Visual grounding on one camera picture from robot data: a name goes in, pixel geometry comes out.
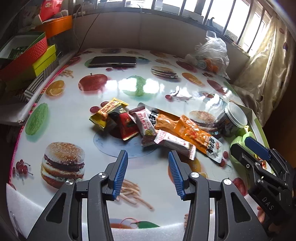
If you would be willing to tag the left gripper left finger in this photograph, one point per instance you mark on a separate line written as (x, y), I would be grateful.
(103, 187)

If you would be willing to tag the white foam sheet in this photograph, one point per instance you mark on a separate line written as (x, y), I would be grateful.
(25, 214)

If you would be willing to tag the pink white nougat candy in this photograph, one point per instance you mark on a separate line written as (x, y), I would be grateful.
(144, 125)

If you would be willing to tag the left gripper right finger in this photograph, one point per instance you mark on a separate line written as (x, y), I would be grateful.
(193, 187)

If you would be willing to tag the green gift box tray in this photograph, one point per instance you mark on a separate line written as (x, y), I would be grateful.
(254, 124)

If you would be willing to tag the clear plastic bag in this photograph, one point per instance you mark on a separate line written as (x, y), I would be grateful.
(211, 56)

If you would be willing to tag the black smartphone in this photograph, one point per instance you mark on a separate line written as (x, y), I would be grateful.
(112, 61)

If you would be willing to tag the clear jar white lid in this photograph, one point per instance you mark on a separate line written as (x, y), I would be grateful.
(231, 120)

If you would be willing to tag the orange konjac snack pouch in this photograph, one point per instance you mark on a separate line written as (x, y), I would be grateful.
(189, 131)

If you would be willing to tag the yellow green box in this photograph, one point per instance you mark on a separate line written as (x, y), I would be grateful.
(42, 63)

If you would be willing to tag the yellow peanut crisp packet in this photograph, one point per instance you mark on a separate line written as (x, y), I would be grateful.
(101, 116)

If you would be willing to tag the orange storage box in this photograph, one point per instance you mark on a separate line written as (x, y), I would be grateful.
(55, 26)

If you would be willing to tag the red triangular snack packet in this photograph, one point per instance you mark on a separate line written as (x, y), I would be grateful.
(127, 127)

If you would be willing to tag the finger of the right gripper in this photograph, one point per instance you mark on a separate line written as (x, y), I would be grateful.
(257, 148)
(245, 157)

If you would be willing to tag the person's right hand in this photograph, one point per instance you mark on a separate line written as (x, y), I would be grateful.
(260, 214)

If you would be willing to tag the black red snack packet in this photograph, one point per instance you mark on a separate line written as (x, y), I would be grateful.
(115, 113)

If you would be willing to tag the black white striped box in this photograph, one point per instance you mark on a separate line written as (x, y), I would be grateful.
(32, 88)

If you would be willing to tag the red paper bag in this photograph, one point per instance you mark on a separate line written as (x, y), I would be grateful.
(49, 8)

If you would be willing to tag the beige floral curtain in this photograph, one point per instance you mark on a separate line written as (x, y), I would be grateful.
(265, 78)

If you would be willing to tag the red dotted box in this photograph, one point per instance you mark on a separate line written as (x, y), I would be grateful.
(35, 44)

